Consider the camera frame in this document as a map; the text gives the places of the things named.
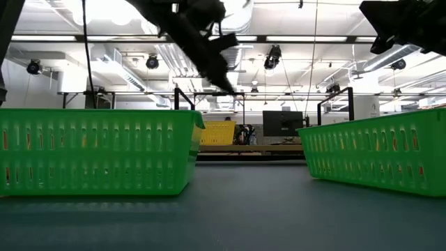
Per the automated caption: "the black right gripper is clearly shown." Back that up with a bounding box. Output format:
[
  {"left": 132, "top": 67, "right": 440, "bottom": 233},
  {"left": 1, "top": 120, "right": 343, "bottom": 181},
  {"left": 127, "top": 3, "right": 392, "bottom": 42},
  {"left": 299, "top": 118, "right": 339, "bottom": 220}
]
[{"left": 358, "top": 0, "right": 446, "bottom": 56}]

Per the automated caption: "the silver spiral air duct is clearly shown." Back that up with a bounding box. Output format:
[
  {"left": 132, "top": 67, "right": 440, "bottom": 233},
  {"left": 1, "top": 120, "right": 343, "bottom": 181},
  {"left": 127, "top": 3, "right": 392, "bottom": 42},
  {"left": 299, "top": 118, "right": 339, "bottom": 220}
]
[{"left": 362, "top": 43, "right": 422, "bottom": 73}]

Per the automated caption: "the black computer monitor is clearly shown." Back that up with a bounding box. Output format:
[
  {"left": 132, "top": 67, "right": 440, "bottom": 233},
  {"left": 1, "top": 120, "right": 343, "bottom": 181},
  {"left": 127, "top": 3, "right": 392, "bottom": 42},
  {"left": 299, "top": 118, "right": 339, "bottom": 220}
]
[{"left": 262, "top": 110, "right": 304, "bottom": 137}]

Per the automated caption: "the wide round silver duct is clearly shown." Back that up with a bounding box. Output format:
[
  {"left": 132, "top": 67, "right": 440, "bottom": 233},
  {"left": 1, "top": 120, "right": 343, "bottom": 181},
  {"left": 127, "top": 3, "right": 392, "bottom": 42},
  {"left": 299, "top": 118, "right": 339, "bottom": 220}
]
[{"left": 217, "top": 0, "right": 255, "bottom": 70}]

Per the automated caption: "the green slotted plastic basket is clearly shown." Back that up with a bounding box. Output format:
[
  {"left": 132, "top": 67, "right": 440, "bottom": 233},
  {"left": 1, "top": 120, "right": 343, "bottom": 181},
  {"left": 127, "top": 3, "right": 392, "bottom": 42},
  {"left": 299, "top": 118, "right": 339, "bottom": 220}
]
[
  {"left": 295, "top": 107, "right": 446, "bottom": 198},
  {"left": 0, "top": 107, "right": 206, "bottom": 197}
]

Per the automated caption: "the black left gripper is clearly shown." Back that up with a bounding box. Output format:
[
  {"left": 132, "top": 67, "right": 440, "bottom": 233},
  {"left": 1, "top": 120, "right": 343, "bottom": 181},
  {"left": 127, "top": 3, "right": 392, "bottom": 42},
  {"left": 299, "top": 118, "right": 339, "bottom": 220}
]
[{"left": 127, "top": 0, "right": 235, "bottom": 93}]

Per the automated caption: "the black ceiling light rail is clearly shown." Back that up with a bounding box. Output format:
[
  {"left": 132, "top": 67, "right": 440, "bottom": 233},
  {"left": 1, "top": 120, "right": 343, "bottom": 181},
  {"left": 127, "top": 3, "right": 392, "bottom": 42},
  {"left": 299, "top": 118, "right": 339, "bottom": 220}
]
[{"left": 10, "top": 33, "right": 379, "bottom": 44}]

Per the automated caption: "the white rectangular ceiling duct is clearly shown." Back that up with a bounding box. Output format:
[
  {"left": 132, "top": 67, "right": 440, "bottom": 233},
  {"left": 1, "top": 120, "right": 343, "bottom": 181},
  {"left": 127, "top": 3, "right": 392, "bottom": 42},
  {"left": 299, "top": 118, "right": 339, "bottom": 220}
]
[{"left": 89, "top": 55, "right": 171, "bottom": 107}]

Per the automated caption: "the black metal frame post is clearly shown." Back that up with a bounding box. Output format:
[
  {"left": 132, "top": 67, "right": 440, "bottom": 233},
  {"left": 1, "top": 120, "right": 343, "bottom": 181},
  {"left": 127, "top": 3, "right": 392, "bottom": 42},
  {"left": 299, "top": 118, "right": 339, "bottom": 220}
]
[
  {"left": 174, "top": 87, "right": 196, "bottom": 111},
  {"left": 316, "top": 86, "right": 355, "bottom": 126}
]

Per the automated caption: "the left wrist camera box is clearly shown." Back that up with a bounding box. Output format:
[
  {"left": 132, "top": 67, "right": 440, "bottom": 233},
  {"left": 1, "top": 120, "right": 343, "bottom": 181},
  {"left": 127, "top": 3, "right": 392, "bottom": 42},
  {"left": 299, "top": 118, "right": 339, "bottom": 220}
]
[{"left": 208, "top": 33, "right": 240, "bottom": 53}]

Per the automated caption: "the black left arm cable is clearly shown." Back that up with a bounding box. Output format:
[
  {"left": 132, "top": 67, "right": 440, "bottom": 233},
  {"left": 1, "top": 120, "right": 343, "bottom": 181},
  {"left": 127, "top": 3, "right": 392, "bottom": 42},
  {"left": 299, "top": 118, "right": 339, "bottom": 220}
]
[{"left": 81, "top": 0, "right": 98, "bottom": 109}]

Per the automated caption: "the yellow slotted plastic basket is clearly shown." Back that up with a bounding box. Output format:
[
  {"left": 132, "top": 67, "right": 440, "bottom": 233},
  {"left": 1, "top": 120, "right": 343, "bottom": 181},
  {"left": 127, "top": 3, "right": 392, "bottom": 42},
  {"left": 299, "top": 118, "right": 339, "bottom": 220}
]
[{"left": 199, "top": 120, "right": 237, "bottom": 146}]

